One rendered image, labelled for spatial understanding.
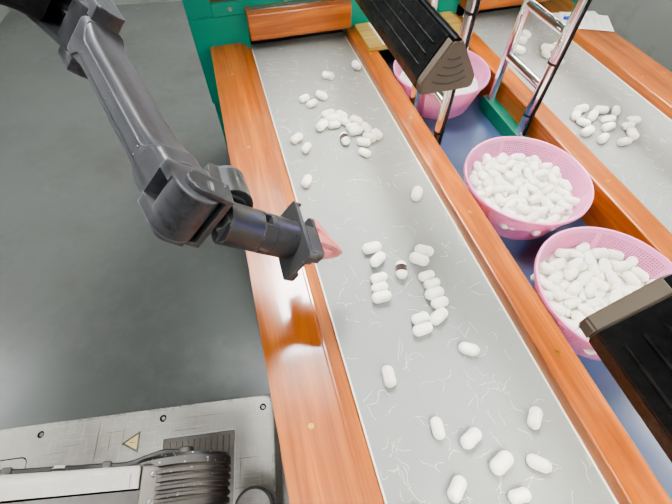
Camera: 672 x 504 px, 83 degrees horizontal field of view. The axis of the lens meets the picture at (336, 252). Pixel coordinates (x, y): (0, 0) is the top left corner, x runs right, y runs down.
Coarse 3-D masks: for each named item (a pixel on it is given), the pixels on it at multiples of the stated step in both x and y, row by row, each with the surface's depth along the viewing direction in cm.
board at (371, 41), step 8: (448, 16) 121; (360, 24) 118; (368, 24) 118; (456, 24) 118; (360, 32) 115; (368, 32) 115; (368, 40) 113; (376, 40) 113; (368, 48) 111; (376, 48) 111; (384, 48) 112
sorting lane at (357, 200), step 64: (256, 64) 112; (320, 64) 112; (384, 128) 95; (320, 192) 83; (384, 192) 83; (448, 256) 73; (384, 320) 66; (448, 320) 66; (384, 384) 60; (448, 384) 60; (512, 384) 60; (384, 448) 55; (448, 448) 55; (512, 448) 55; (576, 448) 55
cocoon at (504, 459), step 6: (504, 450) 53; (498, 456) 52; (504, 456) 52; (510, 456) 52; (492, 462) 52; (498, 462) 52; (504, 462) 52; (510, 462) 52; (492, 468) 52; (498, 468) 51; (504, 468) 51; (498, 474) 52
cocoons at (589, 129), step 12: (528, 36) 119; (516, 48) 114; (552, 48) 115; (564, 60) 110; (576, 108) 98; (588, 108) 98; (600, 108) 97; (612, 108) 98; (576, 120) 96; (588, 120) 94; (612, 120) 95; (636, 120) 95; (588, 132) 92; (636, 132) 91; (624, 144) 90
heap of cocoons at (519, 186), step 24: (480, 168) 87; (504, 168) 87; (528, 168) 87; (552, 168) 87; (480, 192) 82; (504, 192) 84; (528, 192) 84; (552, 192) 85; (528, 216) 79; (552, 216) 79
